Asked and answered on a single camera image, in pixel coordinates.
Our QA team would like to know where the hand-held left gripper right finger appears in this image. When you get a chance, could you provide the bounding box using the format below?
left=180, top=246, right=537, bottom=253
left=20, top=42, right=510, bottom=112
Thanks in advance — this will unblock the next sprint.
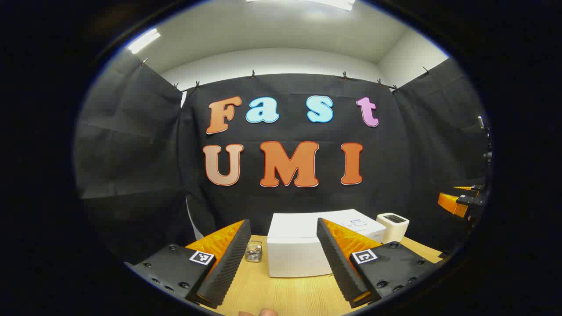
left=317, top=217, right=440, bottom=309

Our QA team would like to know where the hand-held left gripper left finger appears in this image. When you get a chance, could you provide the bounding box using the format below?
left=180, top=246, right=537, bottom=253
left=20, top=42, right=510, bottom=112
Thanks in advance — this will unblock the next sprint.
left=124, top=219, right=252, bottom=309

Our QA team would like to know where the white microwave oven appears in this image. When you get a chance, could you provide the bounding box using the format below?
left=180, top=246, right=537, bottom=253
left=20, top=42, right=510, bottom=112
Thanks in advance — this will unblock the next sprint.
left=267, top=209, right=387, bottom=278

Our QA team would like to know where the metal utensil holder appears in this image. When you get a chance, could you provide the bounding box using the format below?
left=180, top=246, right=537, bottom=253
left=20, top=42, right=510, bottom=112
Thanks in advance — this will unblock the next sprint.
left=245, top=241, right=263, bottom=263

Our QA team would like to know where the white toaster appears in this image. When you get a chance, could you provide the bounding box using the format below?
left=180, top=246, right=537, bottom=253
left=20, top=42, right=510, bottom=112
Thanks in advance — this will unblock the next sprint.
left=376, top=213, right=410, bottom=244

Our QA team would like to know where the black backdrop cloth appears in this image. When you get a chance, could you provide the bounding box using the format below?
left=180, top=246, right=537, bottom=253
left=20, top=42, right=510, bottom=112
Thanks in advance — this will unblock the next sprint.
left=75, top=50, right=492, bottom=264

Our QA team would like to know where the row of black cloth clips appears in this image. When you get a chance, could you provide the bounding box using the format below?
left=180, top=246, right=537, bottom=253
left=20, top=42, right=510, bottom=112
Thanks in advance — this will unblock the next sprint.
left=140, top=57, right=433, bottom=93

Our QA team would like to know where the ceiling light panel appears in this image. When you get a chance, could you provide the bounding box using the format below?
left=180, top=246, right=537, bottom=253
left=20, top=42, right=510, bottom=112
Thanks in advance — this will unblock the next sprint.
left=127, top=29, right=162, bottom=54
left=246, top=0, right=355, bottom=11

